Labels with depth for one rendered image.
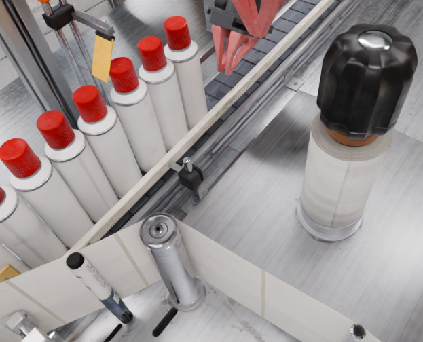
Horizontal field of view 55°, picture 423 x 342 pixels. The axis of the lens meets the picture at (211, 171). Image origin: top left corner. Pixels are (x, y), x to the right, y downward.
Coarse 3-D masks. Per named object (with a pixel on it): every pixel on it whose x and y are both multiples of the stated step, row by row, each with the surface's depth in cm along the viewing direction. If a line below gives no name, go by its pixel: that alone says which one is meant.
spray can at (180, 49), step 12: (168, 24) 55; (180, 24) 55; (168, 36) 56; (180, 36) 55; (168, 48) 58; (180, 48) 57; (192, 48) 58; (180, 60) 58; (192, 60) 58; (180, 72) 59; (192, 72) 60; (180, 84) 61; (192, 84) 61; (192, 96) 63; (204, 96) 66; (192, 108) 65; (204, 108) 67; (192, 120) 67
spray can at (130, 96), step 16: (112, 64) 51; (128, 64) 51; (112, 80) 52; (128, 80) 52; (112, 96) 54; (128, 96) 53; (144, 96) 54; (128, 112) 55; (144, 112) 56; (128, 128) 58; (144, 128) 58; (144, 144) 60; (160, 144) 62; (144, 160) 63
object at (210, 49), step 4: (224, 40) 73; (208, 44) 72; (212, 44) 71; (204, 48) 71; (208, 48) 71; (212, 48) 71; (200, 52) 70; (204, 52) 70; (208, 52) 71; (212, 52) 72; (200, 56) 70; (204, 56) 70; (208, 56) 71; (200, 60) 70; (204, 60) 71; (124, 132) 63; (28, 204) 55
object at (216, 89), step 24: (312, 0) 90; (336, 0) 89; (288, 24) 86; (312, 24) 85; (264, 48) 82; (288, 48) 81; (240, 72) 79; (264, 72) 78; (216, 96) 75; (240, 96) 75
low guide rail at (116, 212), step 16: (256, 80) 75; (224, 96) 70; (208, 112) 68; (224, 112) 70; (192, 128) 67; (208, 128) 69; (192, 144) 67; (160, 160) 63; (176, 160) 65; (144, 176) 62; (160, 176) 64; (128, 192) 60; (144, 192) 62; (112, 208) 59; (128, 208) 61; (96, 224) 58; (112, 224) 59; (80, 240) 56; (96, 240) 58
